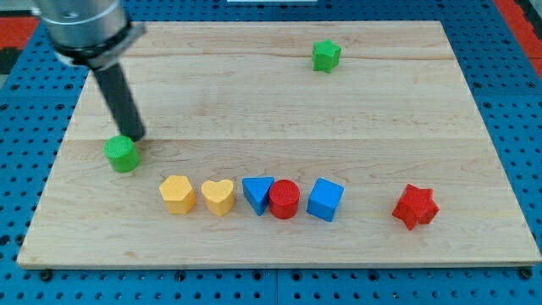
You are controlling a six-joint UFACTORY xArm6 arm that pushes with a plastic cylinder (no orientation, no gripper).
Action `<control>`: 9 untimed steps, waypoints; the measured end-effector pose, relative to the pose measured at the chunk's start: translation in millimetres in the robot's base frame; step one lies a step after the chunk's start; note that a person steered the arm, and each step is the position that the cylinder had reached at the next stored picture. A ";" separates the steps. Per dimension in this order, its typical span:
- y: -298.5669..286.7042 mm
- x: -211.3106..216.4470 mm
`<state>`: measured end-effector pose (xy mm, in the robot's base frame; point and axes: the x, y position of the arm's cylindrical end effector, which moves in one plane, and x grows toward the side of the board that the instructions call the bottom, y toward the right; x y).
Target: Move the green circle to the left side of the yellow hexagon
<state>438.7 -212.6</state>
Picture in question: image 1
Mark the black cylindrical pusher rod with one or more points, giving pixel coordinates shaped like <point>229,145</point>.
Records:
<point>116,92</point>

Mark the green cylinder block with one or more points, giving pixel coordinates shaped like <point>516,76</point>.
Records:
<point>121,153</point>

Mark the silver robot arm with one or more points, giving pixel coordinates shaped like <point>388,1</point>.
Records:
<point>95,33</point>

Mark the yellow hexagon block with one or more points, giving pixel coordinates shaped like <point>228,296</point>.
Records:
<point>178,194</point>

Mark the yellow heart block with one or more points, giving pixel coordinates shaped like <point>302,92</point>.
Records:
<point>219,196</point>

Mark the blue triangle block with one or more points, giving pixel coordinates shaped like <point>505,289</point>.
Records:
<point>255,190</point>

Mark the wooden board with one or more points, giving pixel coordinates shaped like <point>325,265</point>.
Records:
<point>225,101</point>

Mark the red cylinder block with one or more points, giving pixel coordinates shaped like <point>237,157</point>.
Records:
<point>284,197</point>

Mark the green star block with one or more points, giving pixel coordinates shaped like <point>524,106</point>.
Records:
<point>325,56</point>

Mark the blue cube block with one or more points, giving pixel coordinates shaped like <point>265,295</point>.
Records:
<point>324,199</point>

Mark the red star block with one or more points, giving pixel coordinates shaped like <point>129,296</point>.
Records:
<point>416,206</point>

